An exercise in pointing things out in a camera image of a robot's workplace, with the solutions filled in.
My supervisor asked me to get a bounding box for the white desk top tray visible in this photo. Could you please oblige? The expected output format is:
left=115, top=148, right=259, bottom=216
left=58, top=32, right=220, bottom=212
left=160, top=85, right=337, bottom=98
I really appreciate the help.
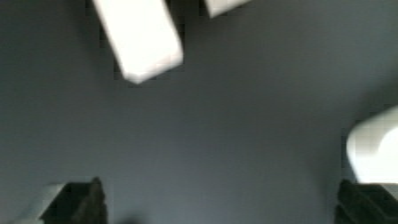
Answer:
left=346, top=106, right=398, bottom=183

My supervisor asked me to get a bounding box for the white block left edge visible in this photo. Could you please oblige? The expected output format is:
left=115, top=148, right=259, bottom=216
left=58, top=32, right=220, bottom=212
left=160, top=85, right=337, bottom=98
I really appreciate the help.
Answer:
left=202, top=0, right=252, bottom=18

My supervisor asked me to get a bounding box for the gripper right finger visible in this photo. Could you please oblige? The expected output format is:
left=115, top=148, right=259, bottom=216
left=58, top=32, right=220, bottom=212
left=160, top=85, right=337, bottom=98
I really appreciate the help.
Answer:
left=334, top=180, right=398, bottom=224

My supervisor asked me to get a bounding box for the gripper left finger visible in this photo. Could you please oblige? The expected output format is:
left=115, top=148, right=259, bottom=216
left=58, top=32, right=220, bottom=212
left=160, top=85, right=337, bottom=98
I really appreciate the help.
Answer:
left=10, top=177, right=108, bottom=224

